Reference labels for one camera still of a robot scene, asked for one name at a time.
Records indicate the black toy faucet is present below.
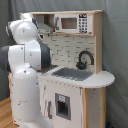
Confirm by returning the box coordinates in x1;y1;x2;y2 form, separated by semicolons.
75;50;95;71

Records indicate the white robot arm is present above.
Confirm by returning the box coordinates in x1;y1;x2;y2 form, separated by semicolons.
0;13;54;128

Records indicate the white toy microwave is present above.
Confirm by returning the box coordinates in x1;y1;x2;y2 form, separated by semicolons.
55;14;93;34

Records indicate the wooden toy kitchen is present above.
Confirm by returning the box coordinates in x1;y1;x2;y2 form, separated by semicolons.
19;9;116;128

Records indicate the grey range hood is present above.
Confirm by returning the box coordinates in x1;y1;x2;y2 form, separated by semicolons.
36;15;53;34

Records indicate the grey toy sink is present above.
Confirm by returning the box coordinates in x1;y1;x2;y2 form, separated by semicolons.
52;67;92;81

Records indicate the white cupboard door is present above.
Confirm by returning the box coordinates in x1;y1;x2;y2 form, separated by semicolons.
45;81;82;128

